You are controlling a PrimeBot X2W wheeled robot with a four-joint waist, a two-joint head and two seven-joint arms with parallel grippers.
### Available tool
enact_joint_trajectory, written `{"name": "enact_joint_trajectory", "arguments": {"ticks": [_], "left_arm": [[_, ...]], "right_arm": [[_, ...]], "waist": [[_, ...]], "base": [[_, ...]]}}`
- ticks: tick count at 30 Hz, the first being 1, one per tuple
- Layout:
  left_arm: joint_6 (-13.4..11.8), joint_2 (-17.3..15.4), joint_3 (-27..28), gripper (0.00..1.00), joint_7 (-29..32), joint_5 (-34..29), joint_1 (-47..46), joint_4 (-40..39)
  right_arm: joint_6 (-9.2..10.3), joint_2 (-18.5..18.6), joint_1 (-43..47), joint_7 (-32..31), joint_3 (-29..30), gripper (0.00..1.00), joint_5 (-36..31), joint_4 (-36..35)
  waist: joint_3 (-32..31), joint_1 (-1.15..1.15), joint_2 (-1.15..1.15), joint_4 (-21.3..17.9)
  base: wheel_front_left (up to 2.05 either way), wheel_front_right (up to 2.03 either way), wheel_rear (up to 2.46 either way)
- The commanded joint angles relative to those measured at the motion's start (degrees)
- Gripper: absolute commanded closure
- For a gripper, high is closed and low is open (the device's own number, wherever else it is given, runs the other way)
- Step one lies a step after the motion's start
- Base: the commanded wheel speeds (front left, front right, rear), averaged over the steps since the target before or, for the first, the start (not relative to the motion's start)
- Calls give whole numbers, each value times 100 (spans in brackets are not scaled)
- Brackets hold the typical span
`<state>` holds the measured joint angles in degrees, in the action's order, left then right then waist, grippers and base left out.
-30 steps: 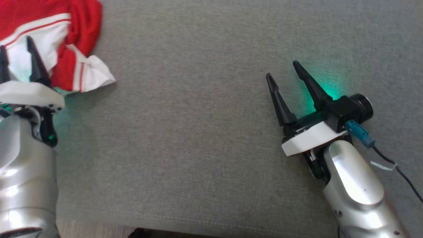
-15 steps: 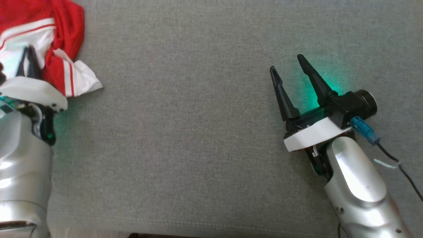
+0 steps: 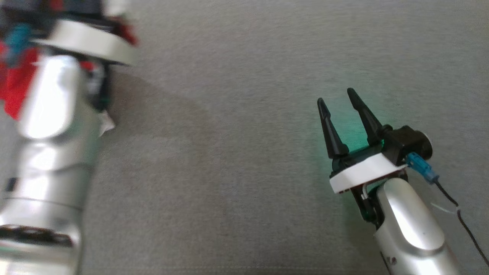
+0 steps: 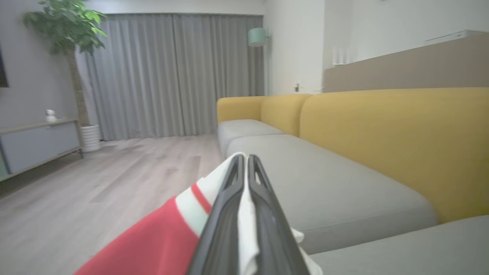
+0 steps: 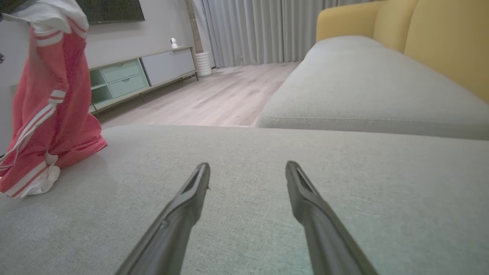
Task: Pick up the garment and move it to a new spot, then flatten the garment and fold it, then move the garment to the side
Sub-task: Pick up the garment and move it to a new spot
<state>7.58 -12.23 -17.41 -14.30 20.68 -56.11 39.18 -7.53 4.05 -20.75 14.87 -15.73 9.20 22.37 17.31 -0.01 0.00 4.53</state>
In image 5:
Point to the grey fabric sofa seat cushion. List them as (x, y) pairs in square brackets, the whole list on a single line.
[(363, 88)]

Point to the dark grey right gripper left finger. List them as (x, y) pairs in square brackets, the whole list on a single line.
[(172, 229)]

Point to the grey and green TV cabinet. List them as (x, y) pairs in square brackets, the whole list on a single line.
[(153, 70)]

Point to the red and white garment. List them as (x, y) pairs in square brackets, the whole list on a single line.
[(53, 114)]

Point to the black flat screen television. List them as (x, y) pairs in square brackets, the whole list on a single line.
[(110, 10)]

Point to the small white security camera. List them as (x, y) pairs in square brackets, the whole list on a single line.
[(174, 42)]

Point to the narrow yellow sofa back cushion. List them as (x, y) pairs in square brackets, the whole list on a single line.
[(395, 25)]

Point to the grey pleated curtain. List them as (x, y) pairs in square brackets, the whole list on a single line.
[(259, 30)]

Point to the wooden wall trim strip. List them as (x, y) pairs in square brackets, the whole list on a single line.
[(194, 26)]

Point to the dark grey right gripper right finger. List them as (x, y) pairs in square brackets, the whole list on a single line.
[(324, 236)]

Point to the yellow sofa armrest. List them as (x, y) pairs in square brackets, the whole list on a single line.
[(345, 23)]

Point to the large grey fabric sofa chaise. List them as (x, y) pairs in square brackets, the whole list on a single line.
[(248, 152)]

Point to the white ribbed cylindrical bin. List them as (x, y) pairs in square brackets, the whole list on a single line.
[(203, 64)]

